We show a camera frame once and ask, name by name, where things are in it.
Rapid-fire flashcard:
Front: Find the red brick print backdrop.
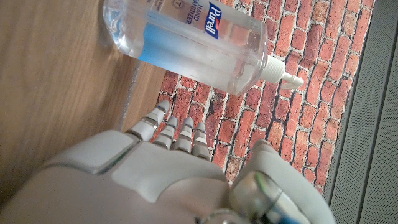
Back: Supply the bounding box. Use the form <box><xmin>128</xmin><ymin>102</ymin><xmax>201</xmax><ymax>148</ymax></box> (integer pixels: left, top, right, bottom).
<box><xmin>155</xmin><ymin>0</ymin><xmax>377</xmax><ymax>195</ymax></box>

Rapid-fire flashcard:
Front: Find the clear hand sanitizer pump bottle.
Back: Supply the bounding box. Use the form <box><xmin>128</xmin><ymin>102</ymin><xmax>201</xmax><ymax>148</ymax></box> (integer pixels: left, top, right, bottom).
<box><xmin>103</xmin><ymin>0</ymin><xmax>305</xmax><ymax>96</ymax></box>

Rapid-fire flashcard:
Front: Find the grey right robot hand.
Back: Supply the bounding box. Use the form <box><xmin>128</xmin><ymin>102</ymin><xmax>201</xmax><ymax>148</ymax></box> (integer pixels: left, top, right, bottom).
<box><xmin>0</xmin><ymin>100</ymin><xmax>338</xmax><ymax>224</ymax></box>

